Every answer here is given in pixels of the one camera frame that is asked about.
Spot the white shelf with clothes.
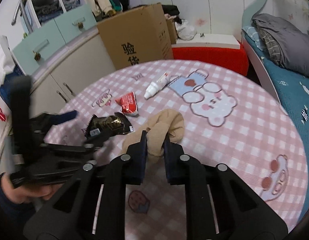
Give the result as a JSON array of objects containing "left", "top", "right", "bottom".
[{"left": 20, "top": 0, "right": 86, "bottom": 31}]

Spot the grey folded blanket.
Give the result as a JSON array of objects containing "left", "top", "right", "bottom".
[{"left": 253, "top": 14, "right": 309, "bottom": 77}]

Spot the red crumpled wrapper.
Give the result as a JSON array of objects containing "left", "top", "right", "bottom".
[{"left": 115, "top": 92, "right": 139, "bottom": 116}]

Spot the mint bed frame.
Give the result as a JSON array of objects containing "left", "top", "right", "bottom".
[{"left": 241, "top": 0, "right": 267, "bottom": 27}]

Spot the beige stocking cloth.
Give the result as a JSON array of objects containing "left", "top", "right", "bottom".
[{"left": 121, "top": 108, "right": 185, "bottom": 158}]

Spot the white curved cabinet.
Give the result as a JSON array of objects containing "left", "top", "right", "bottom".
[{"left": 31, "top": 27, "right": 115, "bottom": 117}]

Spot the white plastic bag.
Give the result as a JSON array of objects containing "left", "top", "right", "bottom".
[{"left": 0, "top": 35, "right": 16, "bottom": 86}]

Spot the black snack wrapper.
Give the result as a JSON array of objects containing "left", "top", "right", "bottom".
[{"left": 84, "top": 112, "right": 134, "bottom": 139}]

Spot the person left hand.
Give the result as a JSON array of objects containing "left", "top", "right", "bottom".
[{"left": 1, "top": 174, "right": 63, "bottom": 204}]

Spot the teal bed sheet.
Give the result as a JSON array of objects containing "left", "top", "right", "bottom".
[{"left": 242, "top": 24, "right": 309, "bottom": 170}]

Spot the mint drawer unit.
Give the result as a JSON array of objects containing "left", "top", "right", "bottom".
[{"left": 13, "top": 5, "right": 96, "bottom": 75}]

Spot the small white bottle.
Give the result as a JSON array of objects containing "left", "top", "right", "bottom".
[{"left": 144, "top": 72, "right": 170, "bottom": 100}]

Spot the brown cardboard box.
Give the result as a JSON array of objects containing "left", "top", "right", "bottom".
[{"left": 97, "top": 3, "right": 173, "bottom": 70}]

